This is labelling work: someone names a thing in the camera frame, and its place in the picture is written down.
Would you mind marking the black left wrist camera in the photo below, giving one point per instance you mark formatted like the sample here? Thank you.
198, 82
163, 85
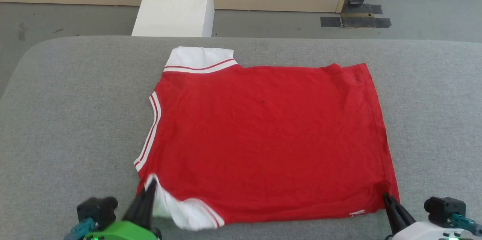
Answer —
97, 210

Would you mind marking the red white polo shirt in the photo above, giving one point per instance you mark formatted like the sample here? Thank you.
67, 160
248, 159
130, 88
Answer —
263, 138

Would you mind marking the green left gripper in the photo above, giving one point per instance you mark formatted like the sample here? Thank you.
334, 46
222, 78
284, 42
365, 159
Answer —
120, 232

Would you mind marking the small black floor tape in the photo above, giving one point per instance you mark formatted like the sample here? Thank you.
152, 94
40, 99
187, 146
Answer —
330, 22

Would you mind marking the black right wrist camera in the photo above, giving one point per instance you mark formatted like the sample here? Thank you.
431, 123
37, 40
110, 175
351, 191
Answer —
444, 208

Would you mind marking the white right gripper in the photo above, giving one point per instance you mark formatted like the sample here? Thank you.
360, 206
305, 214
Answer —
429, 232

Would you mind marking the white box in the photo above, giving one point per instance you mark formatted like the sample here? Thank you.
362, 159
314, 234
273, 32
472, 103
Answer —
173, 6

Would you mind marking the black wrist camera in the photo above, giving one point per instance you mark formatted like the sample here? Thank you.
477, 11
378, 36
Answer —
444, 208
97, 210

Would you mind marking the long black floor tape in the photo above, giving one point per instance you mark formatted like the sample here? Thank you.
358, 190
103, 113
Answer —
365, 22

